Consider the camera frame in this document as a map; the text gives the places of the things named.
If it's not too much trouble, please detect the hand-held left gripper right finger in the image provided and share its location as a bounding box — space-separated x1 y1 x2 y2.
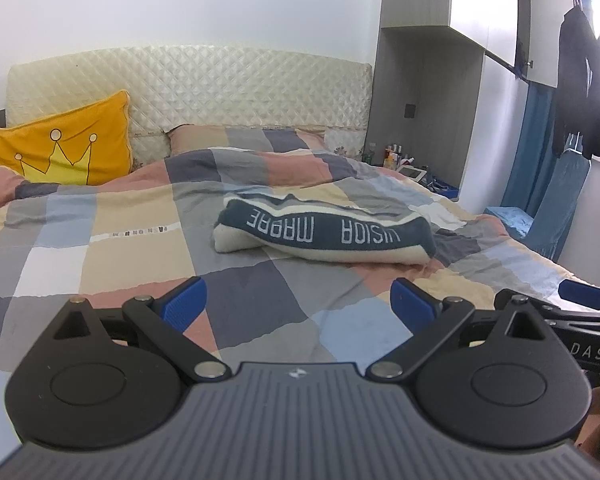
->
370 277 552 382

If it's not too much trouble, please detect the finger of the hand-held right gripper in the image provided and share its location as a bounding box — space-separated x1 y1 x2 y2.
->
494 287 600 323
557 279 600 312

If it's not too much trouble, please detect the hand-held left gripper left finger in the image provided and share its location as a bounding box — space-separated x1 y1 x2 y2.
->
52 276 231 382

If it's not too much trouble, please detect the checked patchwork duvet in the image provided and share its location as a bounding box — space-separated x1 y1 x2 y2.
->
0 147 578 441

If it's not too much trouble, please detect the blue covered chair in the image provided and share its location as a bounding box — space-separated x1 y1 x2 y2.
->
484 146 595 265

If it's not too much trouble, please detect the blue tray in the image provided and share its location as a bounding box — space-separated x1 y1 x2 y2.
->
427 179 462 200

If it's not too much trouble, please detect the cluster of small bottles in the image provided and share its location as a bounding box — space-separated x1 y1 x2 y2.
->
379 142 417 170

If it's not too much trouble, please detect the blue curtain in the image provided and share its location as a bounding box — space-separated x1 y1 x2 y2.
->
500 77 556 218

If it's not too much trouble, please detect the floral cushion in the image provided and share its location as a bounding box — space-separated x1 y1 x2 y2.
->
325 129 370 162

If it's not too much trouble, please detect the checked pillow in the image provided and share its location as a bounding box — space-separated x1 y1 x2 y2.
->
166 124 327 157

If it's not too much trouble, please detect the yellow crown pillow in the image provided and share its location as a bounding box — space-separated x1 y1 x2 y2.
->
0 90 134 187

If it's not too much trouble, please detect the black hanging garment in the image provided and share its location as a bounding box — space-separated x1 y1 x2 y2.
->
551 6 600 160

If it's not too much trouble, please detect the cream quilted headboard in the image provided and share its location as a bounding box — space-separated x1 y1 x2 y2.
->
5 46 374 163

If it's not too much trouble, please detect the metal clothes rail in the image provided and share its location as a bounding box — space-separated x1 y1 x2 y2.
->
485 49 528 80

